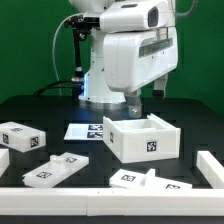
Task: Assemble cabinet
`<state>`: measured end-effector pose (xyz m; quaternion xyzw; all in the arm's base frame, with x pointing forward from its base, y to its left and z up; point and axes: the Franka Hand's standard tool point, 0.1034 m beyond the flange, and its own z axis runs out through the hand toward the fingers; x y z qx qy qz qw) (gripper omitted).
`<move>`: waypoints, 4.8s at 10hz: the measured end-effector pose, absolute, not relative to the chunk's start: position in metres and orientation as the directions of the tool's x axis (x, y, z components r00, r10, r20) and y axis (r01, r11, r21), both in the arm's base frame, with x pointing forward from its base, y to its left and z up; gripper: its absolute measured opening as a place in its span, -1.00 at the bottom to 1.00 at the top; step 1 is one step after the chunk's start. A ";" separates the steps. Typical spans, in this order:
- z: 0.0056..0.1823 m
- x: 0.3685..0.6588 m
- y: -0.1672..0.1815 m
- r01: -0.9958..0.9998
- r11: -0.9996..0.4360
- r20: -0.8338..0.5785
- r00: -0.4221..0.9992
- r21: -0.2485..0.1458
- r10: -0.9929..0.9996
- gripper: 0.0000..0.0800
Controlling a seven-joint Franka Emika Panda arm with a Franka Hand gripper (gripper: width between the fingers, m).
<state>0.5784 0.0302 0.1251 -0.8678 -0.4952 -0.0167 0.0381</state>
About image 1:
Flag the white marker sheet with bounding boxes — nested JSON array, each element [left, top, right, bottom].
[[64, 123, 103, 140]]

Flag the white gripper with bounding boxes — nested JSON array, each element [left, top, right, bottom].
[[103, 27, 178, 118]]

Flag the white right rail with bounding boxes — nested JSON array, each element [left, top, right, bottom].
[[196, 151, 224, 189]]

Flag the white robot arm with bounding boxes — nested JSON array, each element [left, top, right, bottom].
[[69, 0, 178, 118]]

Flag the white door panel with tags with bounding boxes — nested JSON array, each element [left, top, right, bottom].
[[109, 169, 192, 190]]

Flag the black base cables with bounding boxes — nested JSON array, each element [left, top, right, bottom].
[[32, 79, 83, 97]]

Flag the grey camera cable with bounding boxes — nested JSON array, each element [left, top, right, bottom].
[[51, 13, 84, 97]]

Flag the white front rail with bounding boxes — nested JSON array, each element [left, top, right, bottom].
[[0, 188, 224, 216]]

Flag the white cabinet top block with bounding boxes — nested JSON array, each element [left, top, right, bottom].
[[0, 122, 46, 153]]

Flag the white left rail piece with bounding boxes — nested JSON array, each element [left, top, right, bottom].
[[0, 149, 9, 177]]

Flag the white cabinet body box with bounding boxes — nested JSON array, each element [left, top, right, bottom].
[[103, 114, 181, 163]]

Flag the white door panel with knob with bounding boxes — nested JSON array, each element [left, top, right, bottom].
[[23, 152, 89, 188]]

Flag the black camera on stand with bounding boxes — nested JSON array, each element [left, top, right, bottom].
[[64, 14, 100, 94]]

